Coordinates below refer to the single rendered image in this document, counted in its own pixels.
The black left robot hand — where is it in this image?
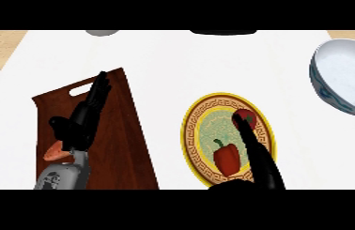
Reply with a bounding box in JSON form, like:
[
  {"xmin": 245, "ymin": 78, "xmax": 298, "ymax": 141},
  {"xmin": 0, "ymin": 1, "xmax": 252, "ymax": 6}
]
[{"xmin": 47, "ymin": 70, "xmax": 112, "ymax": 152}]

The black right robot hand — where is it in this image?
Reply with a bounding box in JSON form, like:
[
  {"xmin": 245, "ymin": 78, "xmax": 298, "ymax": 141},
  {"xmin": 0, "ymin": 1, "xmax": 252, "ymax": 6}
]
[{"xmin": 207, "ymin": 112, "xmax": 286, "ymax": 191}]

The red bell pepper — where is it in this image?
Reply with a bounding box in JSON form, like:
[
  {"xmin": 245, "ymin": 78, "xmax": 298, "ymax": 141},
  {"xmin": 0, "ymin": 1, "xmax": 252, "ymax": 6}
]
[{"xmin": 211, "ymin": 138, "xmax": 242, "ymax": 177}]

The yellow patterned plate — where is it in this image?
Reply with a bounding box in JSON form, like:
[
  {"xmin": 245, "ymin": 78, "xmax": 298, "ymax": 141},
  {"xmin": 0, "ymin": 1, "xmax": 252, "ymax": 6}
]
[{"xmin": 178, "ymin": 91, "xmax": 278, "ymax": 189}]

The blue and white bowl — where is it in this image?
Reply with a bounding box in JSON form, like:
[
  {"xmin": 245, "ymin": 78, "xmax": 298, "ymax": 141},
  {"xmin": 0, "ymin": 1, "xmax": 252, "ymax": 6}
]
[{"xmin": 307, "ymin": 38, "xmax": 355, "ymax": 116}]

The brown wooden cutting board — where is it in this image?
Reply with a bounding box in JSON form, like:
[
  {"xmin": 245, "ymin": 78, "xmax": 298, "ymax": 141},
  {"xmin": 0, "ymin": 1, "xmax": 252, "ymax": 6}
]
[{"xmin": 31, "ymin": 67, "xmax": 161, "ymax": 191}]

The red strawberry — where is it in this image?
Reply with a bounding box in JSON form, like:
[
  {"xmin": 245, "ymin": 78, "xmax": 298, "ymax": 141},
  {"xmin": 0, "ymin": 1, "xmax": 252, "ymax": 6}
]
[{"xmin": 230, "ymin": 108, "xmax": 257, "ymax": 130}]

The orange carrot piece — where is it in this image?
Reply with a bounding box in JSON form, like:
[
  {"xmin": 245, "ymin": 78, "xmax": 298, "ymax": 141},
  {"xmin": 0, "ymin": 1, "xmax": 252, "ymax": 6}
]
[{"xmin": 42, "ymin": 141, "xmax": 69, "ymax": 161}]

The grey round object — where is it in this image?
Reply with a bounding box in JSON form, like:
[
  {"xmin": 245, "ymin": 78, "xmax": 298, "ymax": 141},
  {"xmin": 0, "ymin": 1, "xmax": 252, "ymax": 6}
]
[{"xmin": 84, "ymin": 29, "xmax": 121, "ymax": 38}]

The black round object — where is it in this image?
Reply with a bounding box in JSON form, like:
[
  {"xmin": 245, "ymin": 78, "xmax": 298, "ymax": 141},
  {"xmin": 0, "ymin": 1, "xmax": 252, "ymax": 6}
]
[{"xmin": 187, "ymin": 29, "xmax": 257, "ymax": 37}]

